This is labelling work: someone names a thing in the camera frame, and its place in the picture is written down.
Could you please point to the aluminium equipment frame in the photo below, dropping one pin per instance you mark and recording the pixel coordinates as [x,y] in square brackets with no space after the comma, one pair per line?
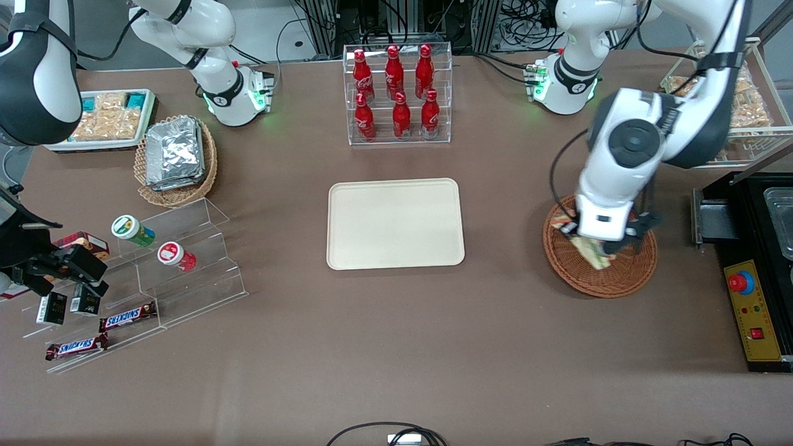
[403,21]

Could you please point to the Snickers chocolate bar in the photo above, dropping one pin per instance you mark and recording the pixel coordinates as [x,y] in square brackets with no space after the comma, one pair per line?
[77,347]
[127,317]

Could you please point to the oval tan wicker basket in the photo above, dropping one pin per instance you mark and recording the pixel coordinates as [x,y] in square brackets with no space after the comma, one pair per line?
[179,197]

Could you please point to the black metal appliance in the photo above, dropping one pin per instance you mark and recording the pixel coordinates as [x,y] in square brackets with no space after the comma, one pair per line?
[718,217]

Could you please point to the clear acrylic bottle rack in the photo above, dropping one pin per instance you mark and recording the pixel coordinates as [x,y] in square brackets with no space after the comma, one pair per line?
[381,87]

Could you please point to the silver foil packet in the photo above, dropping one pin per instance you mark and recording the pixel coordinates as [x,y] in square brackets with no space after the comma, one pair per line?
[175,148]
[181,184]

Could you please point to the round brown wicker basket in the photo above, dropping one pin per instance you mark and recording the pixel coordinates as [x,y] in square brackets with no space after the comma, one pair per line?
[588,282]

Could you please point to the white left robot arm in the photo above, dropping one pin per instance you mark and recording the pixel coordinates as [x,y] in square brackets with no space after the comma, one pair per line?
[573,80]

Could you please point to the clear cracker snack bag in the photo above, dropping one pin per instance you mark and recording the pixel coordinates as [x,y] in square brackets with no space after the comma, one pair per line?
[111,104]
[105,128]

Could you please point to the green snack can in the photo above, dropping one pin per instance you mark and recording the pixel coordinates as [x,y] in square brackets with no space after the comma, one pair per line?
[127,227]

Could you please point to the triangle sandwich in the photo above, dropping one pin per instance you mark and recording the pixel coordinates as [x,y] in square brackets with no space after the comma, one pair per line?
[591,254]

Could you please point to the red-brown carton box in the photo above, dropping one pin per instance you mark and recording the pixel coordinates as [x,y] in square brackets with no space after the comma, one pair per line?
[94,243]

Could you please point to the steel pan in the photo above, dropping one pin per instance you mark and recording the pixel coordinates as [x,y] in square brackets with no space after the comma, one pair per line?
[780,217]

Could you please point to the teal snack packet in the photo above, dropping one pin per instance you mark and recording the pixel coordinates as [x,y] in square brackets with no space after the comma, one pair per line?
[135,100]
[90,105]

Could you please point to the red snack can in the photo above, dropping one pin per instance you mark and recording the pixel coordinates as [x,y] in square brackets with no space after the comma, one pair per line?
[170,254]

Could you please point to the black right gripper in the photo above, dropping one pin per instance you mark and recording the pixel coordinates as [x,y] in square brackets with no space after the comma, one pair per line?
[23,250]

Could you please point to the cream plastic tray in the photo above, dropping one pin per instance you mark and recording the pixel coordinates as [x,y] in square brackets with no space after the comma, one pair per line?
[384,223]

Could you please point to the small black box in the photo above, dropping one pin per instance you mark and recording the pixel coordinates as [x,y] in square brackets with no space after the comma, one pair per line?
[85,301]
[51,308]

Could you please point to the red cola bottle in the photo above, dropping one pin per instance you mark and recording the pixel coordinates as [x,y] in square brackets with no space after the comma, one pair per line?
[424,73]
[430,116]
[394,74]
[362,77]
[365,121]
[401,118]

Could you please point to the yellow emergency stop control box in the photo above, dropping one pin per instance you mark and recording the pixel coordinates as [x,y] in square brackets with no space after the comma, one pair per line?
[759,316]

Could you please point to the white rectangular snack tray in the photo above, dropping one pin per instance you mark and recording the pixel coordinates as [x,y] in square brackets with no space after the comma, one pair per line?
[93,146]

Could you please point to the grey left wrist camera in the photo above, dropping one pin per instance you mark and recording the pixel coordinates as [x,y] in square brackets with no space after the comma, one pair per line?
[638,230]

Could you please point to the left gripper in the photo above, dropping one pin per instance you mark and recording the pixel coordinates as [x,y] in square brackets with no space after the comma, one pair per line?
[613,247]

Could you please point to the small white device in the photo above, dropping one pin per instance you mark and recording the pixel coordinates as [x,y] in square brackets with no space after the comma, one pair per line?
[404,440]

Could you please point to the clear acrylic stepped shelf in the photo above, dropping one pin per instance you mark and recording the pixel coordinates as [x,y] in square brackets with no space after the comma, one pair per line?
[204,291]

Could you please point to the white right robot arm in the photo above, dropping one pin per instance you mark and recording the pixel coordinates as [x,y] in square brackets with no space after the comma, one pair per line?
[223,93]

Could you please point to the clear bag of fried snacks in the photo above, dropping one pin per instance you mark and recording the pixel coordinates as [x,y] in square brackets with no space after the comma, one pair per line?
[746,80]
[751,111]
[680,85]

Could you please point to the grey metal bar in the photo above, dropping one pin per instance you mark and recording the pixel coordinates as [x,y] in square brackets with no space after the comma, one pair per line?
[768,162]

